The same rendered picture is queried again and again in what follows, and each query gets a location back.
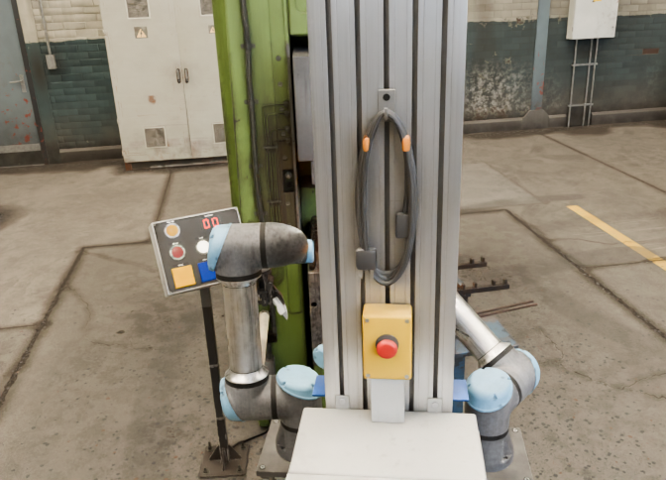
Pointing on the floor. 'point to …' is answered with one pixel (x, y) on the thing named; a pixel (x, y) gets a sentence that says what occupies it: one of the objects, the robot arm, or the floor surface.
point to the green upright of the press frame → (273, 38)
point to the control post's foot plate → (210, 468)
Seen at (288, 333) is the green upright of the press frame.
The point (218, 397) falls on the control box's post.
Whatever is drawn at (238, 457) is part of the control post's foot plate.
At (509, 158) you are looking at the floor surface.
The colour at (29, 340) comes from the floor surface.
